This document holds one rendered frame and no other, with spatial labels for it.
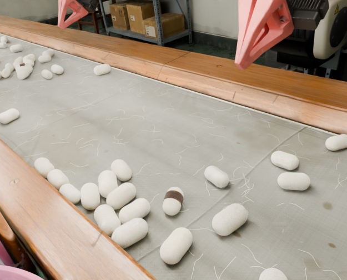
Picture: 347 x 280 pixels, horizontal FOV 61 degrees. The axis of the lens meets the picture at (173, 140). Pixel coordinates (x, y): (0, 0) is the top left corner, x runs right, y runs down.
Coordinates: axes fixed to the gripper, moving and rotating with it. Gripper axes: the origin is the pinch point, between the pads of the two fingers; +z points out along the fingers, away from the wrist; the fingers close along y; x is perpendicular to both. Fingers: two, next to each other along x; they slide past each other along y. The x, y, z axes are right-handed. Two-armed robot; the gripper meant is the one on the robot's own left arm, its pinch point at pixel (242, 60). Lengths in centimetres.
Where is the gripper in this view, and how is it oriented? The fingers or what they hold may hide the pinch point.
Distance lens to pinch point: 34.2
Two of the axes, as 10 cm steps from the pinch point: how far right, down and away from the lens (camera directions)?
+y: 7.2, 3.3, -6.1
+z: -4.5, 8.9, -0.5
